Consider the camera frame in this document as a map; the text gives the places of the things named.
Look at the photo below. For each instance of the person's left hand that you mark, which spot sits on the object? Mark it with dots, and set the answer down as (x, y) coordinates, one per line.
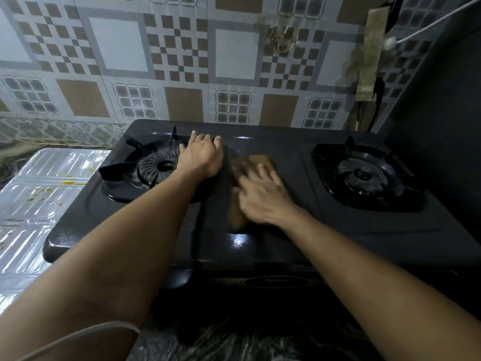
(201, 157)

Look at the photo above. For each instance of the person's right hand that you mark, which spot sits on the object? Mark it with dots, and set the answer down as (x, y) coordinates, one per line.
(265, 199)

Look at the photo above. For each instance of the person's right fingers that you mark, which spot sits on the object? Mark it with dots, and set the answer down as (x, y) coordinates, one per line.
(259, 178)

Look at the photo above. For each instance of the brown cleaning cloth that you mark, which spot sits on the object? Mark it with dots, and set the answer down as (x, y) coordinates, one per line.
(244, 184)

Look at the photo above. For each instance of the black two-burner gas stove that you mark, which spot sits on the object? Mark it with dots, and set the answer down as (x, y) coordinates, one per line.
(240, 206)

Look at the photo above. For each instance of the person's left forearm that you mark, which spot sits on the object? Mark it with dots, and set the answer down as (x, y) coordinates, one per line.
(109, 259)

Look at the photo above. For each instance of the person's right forearm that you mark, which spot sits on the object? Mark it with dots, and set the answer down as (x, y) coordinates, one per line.
(375, 289)

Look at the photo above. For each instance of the round black gas burner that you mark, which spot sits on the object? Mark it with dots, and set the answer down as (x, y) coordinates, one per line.
(363, 176)
(159, 169)

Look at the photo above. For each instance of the black pan support grate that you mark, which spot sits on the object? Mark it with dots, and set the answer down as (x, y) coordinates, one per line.
(370, 176)
(127, 169)

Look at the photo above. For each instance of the silver embossed foil mat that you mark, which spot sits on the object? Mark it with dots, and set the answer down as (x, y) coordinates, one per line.
(41, 214)

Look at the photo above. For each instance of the brown paper strip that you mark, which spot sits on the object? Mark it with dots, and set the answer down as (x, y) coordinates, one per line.
(370, 52)

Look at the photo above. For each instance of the clear plastic wall hook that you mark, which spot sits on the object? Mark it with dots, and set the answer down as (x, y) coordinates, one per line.
(280, 33)

